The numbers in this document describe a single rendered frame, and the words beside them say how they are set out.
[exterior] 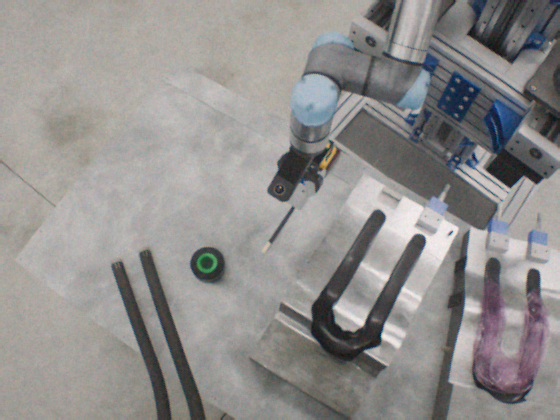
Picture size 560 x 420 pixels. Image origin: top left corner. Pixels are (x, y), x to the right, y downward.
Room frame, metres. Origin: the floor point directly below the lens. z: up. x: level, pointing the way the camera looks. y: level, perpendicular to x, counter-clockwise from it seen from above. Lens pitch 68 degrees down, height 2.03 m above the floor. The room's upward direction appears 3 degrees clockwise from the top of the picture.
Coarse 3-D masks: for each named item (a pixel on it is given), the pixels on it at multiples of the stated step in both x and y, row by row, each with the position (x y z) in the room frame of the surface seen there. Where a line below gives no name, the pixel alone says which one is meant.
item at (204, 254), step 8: (200, 248) 0.37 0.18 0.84; (208, 248) 0.37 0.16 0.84; (192, 256) 0.34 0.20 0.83; (200, 256) 0.35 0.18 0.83; (208, 256) 0.35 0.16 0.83; (216, 256) 0.35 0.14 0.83; (192, 264) 0.33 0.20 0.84; (200, 264) 0.33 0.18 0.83; (216, 264) 0.33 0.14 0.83; (224, 264) 0.33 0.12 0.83; (200, 272) 0.31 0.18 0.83; (208, 272) 0.31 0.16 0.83; (216, 272) 0.31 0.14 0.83; (200, 280) 0.29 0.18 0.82; (208, 280) 0.29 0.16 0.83; (216, 280) 0.30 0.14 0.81
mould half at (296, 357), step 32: (352, 192) 0.50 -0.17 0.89; (352, 224) 0.43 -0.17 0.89; (384, 224) 0.43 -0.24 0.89; (416, 224) 0.43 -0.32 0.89; (448, 224) 0.44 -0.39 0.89; (320, 256) 0.34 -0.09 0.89; (384, 256) 0.35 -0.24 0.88; (320, 288) 0.26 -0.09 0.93; (352, 288) 0.27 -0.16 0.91; (416, 288) 0.28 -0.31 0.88; (288, 320) 0.20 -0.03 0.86; (352, 320) 0.20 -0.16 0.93; (256, 352) 0.13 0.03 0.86; (288, 352) 0.13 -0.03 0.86; (320, 352) 0.14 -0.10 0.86; (384, 352) 0.13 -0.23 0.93; (320, 384) 0.07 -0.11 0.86; (352, 384) 0.07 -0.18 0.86; (352, 416) 0.00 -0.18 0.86
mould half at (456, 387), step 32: (480, 256) 0.37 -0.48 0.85; (512, 256) 0.38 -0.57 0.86; (480, 288) 0.29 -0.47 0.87; (512, 288) 0.29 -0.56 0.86; (544, 288) 0.30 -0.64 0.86; (512, 320) 0.21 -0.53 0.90; (512, 352) 0.14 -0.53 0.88; (448, 384) 0.07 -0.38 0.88; (544, 384) 0.07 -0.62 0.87; (448, 416) 0.00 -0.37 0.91; (480, 416) 0.00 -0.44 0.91; (512, 416) 0.00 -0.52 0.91; (544, 416) 0.00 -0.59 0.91
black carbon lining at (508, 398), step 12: (492, 264) 0.36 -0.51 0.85; (492, 276) 0.33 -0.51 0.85; (528, 276) 0.33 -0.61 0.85; (540, 276) 0.33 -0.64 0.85; (528, 288) 0.30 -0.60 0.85; (540, 288) 0.30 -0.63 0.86; (480, 384) 0.07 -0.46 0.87; (492, 396) 0.04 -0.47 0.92; (504, 396) 0.05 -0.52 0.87; (516, 396) 0.04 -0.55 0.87
